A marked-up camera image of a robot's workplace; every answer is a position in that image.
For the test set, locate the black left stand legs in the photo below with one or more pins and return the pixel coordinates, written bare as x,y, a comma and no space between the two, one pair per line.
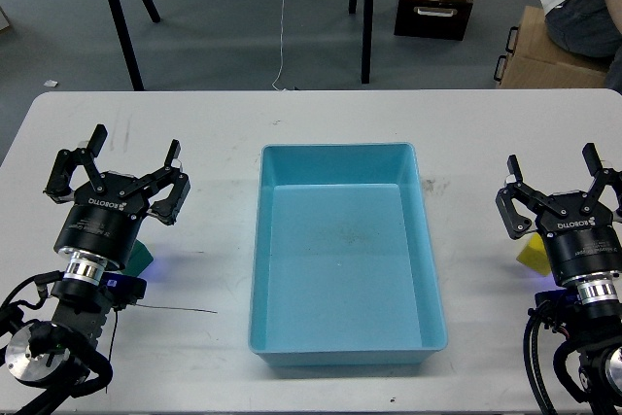
125,40

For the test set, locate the green block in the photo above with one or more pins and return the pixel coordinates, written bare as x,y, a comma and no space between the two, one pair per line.
139,259

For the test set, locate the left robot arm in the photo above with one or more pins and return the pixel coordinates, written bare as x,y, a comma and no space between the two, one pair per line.
54,319

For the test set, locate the light blue plastic bin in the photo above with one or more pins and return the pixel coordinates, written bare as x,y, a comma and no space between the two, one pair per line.
344,271

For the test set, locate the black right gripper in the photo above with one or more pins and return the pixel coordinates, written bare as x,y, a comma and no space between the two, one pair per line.
576,229

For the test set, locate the yellow block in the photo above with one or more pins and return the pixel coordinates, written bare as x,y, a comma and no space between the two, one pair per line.
533,256

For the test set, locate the cardboard box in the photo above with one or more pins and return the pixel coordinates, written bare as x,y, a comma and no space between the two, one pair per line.
532,60

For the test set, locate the seated person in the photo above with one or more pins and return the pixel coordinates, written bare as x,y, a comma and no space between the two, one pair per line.
590,28

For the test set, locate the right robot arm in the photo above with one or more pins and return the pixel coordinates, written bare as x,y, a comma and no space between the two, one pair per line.
588,315

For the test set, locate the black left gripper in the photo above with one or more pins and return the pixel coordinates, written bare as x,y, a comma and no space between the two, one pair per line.
108,211

